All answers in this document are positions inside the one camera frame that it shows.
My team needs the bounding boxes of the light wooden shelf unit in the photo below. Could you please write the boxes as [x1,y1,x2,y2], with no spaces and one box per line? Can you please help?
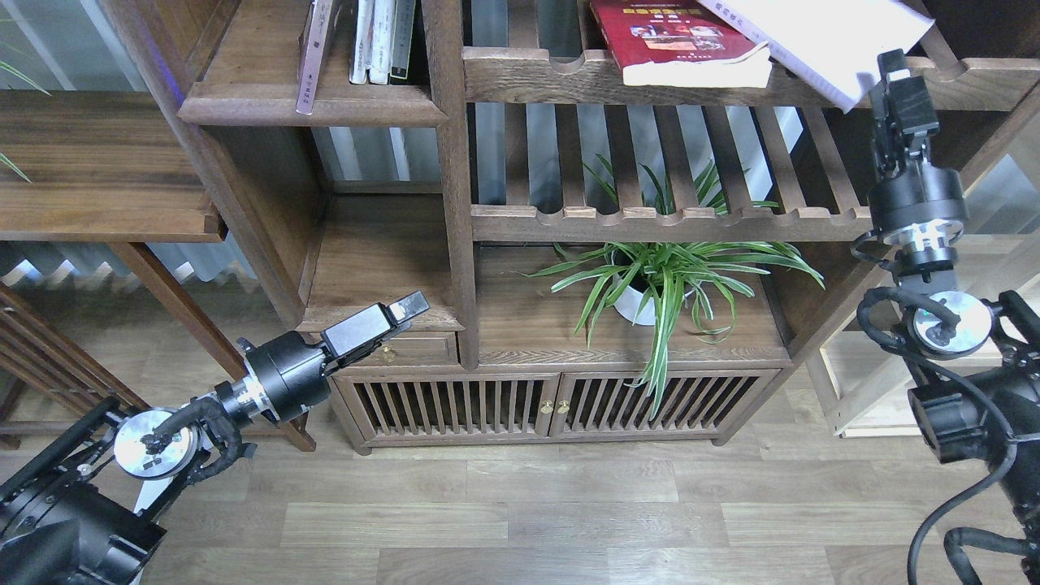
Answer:
[806,122,1040,440]

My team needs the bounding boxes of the green leaves at left edge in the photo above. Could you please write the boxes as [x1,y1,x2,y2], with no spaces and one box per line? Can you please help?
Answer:
[1,60,53,183]

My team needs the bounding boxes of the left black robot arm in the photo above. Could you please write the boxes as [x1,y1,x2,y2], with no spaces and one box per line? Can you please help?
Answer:
[2,293,430,584]

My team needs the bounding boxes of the white book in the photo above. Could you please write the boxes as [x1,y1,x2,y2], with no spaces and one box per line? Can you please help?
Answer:
[701,1,934,112]
[349,0,375,85]
[368,0,397,85]

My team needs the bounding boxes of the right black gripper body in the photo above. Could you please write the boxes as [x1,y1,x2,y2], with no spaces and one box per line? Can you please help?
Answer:
[869,75,967,249]

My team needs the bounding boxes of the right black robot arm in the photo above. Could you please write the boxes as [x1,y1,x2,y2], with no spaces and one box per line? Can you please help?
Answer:
[851,49,1039,584]

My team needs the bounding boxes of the dark green upright book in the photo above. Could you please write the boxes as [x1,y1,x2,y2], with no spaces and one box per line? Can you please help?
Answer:
[388,0,418,85]

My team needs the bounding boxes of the white bar on floor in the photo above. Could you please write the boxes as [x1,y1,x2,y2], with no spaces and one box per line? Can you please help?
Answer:
[134,475,180,523]

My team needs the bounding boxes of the red book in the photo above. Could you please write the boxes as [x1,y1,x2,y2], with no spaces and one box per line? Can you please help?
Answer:
[588,1,773,90]

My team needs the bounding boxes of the dark wooden bookshelf unit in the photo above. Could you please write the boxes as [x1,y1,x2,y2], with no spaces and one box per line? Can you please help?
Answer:
[110,0,1040,456]

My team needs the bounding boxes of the green spider plant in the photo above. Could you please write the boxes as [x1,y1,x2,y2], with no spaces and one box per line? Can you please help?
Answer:
[524,154,826,421]

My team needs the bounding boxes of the white plant pot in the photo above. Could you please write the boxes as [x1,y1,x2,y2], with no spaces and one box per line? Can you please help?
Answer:
[613,276,657,327]

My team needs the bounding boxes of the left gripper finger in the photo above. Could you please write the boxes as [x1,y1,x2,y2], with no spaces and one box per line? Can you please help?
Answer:
[387,290,430,323]

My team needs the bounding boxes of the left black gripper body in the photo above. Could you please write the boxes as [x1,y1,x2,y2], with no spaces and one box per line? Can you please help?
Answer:
[236,304,400,423]

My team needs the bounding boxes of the dark slatted wooden rack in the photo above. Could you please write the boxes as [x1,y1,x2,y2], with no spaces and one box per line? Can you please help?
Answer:
[0,280,188,449]

